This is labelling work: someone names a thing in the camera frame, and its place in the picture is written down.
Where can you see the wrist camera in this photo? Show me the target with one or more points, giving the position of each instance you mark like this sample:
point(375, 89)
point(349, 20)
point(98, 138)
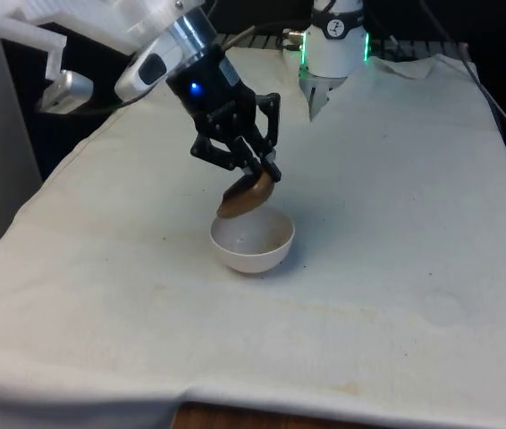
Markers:
point(143, 73)

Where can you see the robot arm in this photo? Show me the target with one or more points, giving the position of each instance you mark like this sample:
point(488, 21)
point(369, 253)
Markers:
point(333, 49)

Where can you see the white bowl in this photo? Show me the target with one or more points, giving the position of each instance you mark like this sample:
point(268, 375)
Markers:
point(253, 257)

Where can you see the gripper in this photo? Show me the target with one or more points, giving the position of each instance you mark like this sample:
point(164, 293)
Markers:
point(213, 96)

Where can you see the small silver camera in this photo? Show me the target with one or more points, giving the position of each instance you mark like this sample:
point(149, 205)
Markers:
point(67, 87)

